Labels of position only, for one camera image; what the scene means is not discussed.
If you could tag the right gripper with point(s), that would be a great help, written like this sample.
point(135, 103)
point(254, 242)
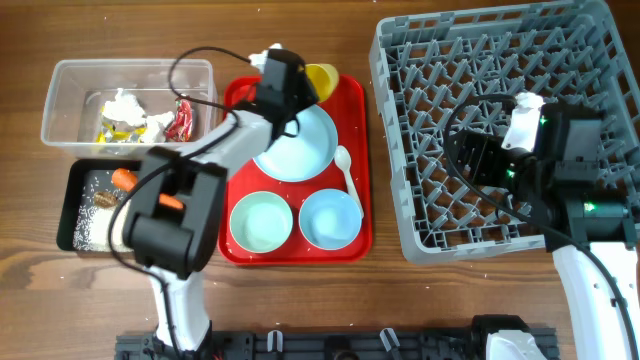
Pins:
point(487, 147)

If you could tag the yellow plastic cup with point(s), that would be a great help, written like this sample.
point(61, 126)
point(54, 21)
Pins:
point(324, 78)

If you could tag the white tissue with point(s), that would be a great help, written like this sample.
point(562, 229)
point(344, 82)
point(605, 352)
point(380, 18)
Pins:
point(125, 108)
point(155, 128)

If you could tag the green bowl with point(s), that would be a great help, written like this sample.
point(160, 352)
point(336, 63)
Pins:
point(261, 222)

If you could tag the yellow silver foil wrapper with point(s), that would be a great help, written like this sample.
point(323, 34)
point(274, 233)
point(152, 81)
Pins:
point(112, 131)

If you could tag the orange carrot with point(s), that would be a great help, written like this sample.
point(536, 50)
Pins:
point(125, 180)

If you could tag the brown food lump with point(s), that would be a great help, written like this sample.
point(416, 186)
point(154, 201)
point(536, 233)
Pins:
point(105, 200)

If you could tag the white rice pile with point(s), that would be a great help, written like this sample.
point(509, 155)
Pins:
point(92, 222)

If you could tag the red snack wrapper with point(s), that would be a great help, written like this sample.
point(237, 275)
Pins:
point(180, 129)

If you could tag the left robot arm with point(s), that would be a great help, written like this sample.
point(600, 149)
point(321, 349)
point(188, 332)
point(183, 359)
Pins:
point(175, 209)

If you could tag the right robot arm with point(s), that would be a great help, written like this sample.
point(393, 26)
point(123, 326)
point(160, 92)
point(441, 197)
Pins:
point(589, 231)

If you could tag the grey dishwasher rack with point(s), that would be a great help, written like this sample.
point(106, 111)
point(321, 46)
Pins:
point(423, 66)

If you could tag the light blue plate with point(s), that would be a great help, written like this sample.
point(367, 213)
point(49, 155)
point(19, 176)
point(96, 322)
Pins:
point(308, 154)

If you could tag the white plastic spoon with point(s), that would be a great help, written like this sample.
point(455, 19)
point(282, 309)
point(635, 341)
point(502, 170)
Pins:
point(343, 162)

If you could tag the blue bowl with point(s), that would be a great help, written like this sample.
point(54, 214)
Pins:
point(330, 219)

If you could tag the red plastic tray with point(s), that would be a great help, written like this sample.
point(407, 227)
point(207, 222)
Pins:
point(347, 107)

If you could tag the clear plastic bin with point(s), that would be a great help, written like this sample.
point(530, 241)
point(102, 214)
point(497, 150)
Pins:
point(79, 89)

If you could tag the black plastic tray bin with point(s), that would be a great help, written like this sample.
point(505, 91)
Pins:
point(71, 202)

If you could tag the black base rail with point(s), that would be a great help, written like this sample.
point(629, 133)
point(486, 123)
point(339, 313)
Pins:
point(430, 344)

